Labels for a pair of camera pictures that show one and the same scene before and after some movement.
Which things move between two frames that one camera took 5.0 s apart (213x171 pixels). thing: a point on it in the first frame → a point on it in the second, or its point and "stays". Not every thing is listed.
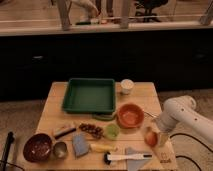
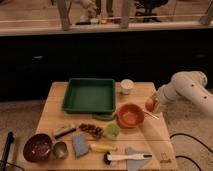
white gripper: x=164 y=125 → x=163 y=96
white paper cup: x=126 y=85 stays
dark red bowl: x=37 y=148 stays
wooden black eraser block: x=57 y=135 stays
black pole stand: x=9 y=139 stays
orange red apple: x=151 y=138 → x=149 y=105
